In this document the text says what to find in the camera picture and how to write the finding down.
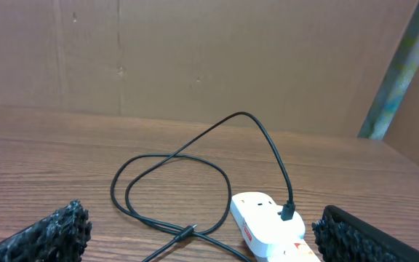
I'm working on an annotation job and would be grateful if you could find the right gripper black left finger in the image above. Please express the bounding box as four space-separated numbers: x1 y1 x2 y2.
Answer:
0 200 92 262

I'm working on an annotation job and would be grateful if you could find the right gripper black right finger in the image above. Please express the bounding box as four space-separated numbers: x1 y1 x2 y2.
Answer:
312 205 419 262

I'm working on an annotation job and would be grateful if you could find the black USB charging cable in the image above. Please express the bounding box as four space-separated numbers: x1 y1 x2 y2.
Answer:
110 111 297 262

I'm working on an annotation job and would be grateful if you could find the white charger adapter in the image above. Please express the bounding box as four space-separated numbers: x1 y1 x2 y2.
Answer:
230 192 306 258

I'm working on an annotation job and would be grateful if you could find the white power strip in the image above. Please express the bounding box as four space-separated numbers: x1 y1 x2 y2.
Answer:
255 239 320 262

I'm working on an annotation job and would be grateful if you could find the green blue corner strip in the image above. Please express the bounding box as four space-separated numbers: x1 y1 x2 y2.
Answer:
358 2 419 140

